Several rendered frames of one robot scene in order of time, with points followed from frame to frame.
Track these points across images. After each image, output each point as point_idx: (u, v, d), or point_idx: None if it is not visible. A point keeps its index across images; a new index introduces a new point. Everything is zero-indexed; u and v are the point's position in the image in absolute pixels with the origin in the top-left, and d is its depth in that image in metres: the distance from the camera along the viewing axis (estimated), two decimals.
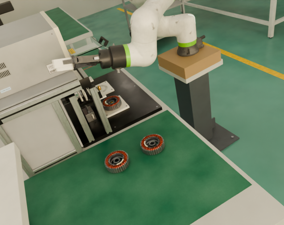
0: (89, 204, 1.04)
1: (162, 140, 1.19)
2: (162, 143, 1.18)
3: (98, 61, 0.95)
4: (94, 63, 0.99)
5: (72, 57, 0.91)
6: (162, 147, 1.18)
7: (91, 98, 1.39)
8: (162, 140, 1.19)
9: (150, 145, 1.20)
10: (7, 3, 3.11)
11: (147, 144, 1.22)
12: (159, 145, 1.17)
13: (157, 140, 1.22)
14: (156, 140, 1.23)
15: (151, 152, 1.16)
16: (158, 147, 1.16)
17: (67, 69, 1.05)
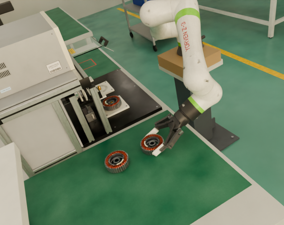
0: (89, 204, 1.04)
1: (162, 140, 1.19)
2: (162, 143, 1.18)
3: (183, 132, 1.13)
4: (177, 128, 1.17)
5: (165, 145, 1.13)
6: None
7: (91, 98, 1.39)
8: (162, 140, 1.19)
9: (150, 145, 1.20)
10: (7, 3, 3.11)
11: (147, 144, 1.22)
12: (159, 145, 1.17)
13: (157, 140, 1.22)
14: (156, 140, 1.23)
15: (151, 152, 1.16)
16: (158, 147, 1.16)
17: (154, 134, 1.26)
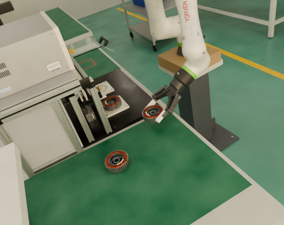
0: (89, 204, 1.04)
1: (162, 108, 1.30)
2: (163, 110, 1.29)
3: (181, 97, 1.26)
4: (174, 95, 1.29)
5: (166, 110, 1.25)
6: None
7: (91, 98, 1.39)
8: (162, 108, 1.31)
9: (151, 114, 1.30)
10: (7, 3, 3.11)
11: (148, 114, 1.33)
12: (161, 112, 1.28)
13: (157, 109, 1.33)
14: (155, 110, 1.34)
15: (154, 119, 1.27)
16: (159, 114, 1.27)
17: None
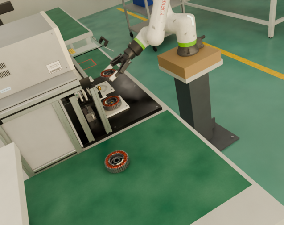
0: (89, 204, 1.04)
1: (116, 71, 1.62)
2: None
3: (131, 62, 1.59)
4: None
5: (118, 71, 1.57)
6: (117, 76, 1.61)
7: (91, 98, 1.39)
8: (116, 71, 1.63)
9: (107, 75, 1.62)
10: (7, 3, 3.11)
11: None
12: None
13: (112, 72, 1.65)
14: (111, 72, 1.66)
15: (108, 77, 1.58)
16: (113, 74, 1.59)
17: None
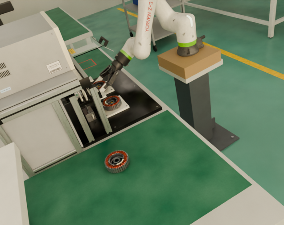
0: (89, 204, 1.04)
1: (105, 82, 1.68)
2: None
3: (118, 73, 1.64)
4: None
5: (107, 83, 1.62)
6: (106, 87, 1.67)
7: (91, 98, 1.39)
8: None
9: (96, 87, 1.68)
10: (7, 3, 3.11)
11: None
12: (103, 85, 1.65)
13: (102, 84, 1.70)
14: (101, 84, 1.71)
15: None
16: (102, 86, 1.65)
17: None
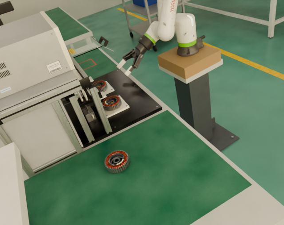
0: (89, 204, 1.04)
1: (105, 83, 1.68)
2: (105, 84, 1.67)
3: (143, 56, 1.66)
4: (138, 56, 1.69)
5: (133, 66, 1.64)
6: (106, 87, 1.67)
7: (91, 98, 1.39)
8: (105, 83, 1.68)
9: (96, 87, 1.68)
10: (7, 3, 3.11)
11: None
12: (103, 85, 1.65)
13: (102, 84, 1.70)
14: (101, 84, 1.71)
15: None
16: (102, 86, 1.65)
17: (123, 64, 1.77)
